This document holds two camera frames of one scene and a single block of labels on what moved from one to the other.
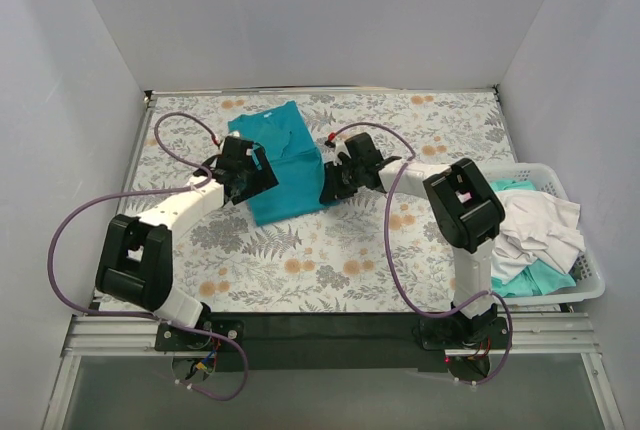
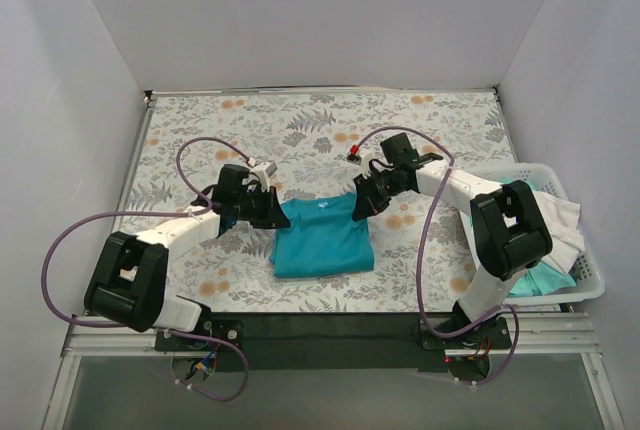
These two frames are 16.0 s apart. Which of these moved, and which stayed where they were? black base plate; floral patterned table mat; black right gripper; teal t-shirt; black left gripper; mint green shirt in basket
Moved: black right gripper; black left gripper; teal t-shirt
Stayed: black base plate; floral patterned table mat; mint green shirt in basket
